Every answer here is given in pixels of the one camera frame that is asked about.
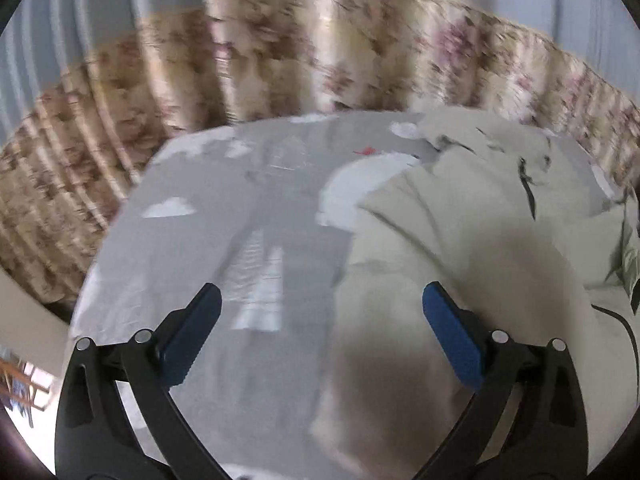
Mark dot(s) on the branch printed beige quilt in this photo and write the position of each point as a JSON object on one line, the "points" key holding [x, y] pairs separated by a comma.
{"points": [[500, 135]]}

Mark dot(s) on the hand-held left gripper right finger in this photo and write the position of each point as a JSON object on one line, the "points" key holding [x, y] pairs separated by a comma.
{"points": [[450, 335]]}

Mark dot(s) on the beige floral curtain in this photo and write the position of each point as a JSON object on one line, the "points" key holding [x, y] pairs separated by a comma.
{"points": [[250, 60]]}

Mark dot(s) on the pale beige large garment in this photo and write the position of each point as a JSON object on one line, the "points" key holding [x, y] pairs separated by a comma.
{"points": [[400, 270]]}

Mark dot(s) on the grey pleated curtain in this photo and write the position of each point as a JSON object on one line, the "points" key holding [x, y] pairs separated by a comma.
{"points": [[90, 5]]}

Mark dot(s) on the white bedside cabinet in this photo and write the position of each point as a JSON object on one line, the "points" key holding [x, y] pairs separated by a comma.
{"points": [[25, 320]]}

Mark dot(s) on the wooden rack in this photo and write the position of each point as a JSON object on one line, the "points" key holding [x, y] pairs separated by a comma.
{"points": [[22, 385]]}

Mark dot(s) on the grey printed bed sheet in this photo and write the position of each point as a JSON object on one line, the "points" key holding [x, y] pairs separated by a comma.
{"points": [[240, 185]]}

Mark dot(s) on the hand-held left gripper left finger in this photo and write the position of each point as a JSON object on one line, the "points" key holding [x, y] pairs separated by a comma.
{"points": [[192, 332]]}

